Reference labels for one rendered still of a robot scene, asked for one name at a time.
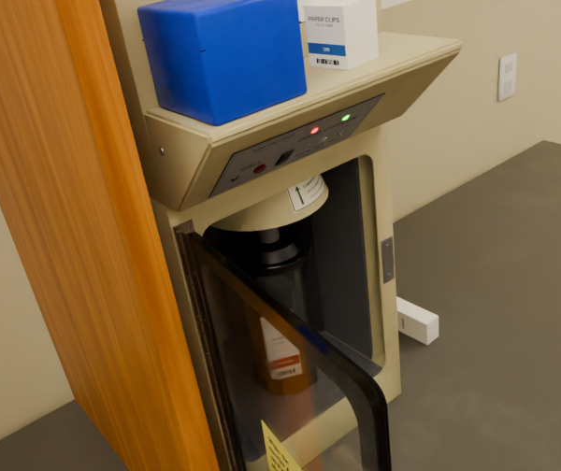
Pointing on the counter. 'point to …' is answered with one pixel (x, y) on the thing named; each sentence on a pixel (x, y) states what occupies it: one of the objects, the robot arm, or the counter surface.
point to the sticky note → (280, 460)
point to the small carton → (341, 33)
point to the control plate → (270, 153)
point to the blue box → (223, 55)
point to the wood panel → (84, 223)
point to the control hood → (294, 113)
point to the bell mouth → (279, 207)
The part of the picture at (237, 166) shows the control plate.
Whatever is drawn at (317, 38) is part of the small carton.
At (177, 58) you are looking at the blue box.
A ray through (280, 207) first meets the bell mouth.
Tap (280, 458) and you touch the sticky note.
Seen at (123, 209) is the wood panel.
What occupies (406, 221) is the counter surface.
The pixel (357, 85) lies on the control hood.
